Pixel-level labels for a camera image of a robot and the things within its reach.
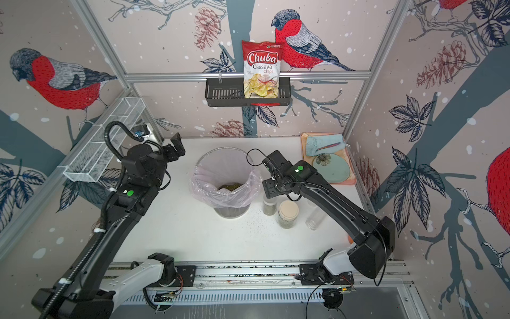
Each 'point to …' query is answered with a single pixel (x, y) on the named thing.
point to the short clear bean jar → (269, 205)
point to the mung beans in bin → (231, 186)
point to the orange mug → (350, 240)
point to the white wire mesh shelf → (89, 159)
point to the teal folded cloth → (315, 143)
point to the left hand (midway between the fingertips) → (168, 132)
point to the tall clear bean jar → (315, 215)
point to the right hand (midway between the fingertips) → (274, 186)
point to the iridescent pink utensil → (328, 146)
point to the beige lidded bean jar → (287, 214)
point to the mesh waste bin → (227, 165)
